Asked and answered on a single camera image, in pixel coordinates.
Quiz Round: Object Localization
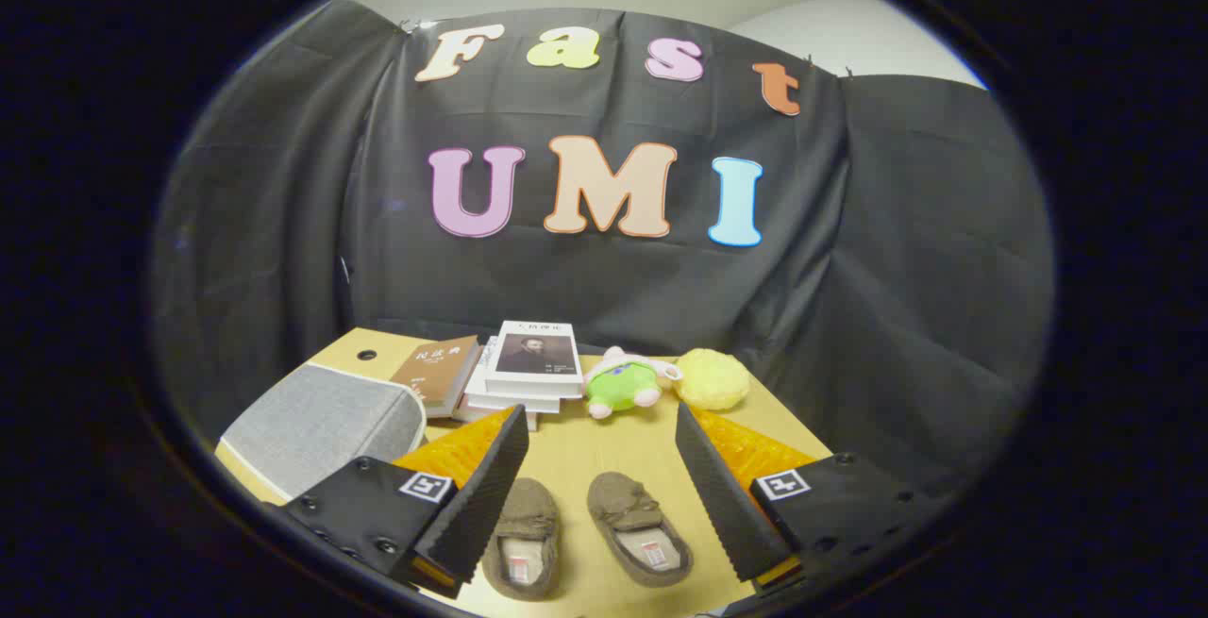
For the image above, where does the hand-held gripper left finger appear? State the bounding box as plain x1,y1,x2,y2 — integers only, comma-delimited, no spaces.
283,404,531,600

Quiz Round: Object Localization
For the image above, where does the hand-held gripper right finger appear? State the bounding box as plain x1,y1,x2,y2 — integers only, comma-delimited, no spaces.
674,401,945,600

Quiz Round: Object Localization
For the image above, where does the brown fuzzy slipper shoe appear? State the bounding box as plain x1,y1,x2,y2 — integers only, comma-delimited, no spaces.
481,476,560,601
587,472,695,589

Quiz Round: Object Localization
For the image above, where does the grey fabric storage box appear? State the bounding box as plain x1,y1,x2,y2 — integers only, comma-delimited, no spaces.
215,363,428,506

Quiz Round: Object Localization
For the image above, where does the pale thick book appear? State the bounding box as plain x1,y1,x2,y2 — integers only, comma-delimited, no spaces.
451,403,541,432

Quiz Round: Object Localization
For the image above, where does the plain white book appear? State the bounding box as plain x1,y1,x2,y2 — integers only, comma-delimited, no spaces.
464,344,564,415

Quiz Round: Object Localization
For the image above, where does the yellow fluffy plush toy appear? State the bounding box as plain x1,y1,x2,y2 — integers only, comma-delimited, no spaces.
674,347,752,411

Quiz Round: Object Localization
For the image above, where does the green and pink plush toy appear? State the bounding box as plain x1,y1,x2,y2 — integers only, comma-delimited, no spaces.
583,346,682,421

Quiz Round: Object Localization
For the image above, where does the brown cover book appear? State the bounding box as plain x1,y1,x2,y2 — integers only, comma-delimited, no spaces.
389,335,484,419

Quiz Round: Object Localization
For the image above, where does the white book with portrait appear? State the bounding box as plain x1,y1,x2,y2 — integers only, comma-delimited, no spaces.
484,320,586,399

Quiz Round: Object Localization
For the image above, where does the black backdrop cloth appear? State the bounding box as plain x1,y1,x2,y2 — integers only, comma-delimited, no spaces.
151,0,1056,496

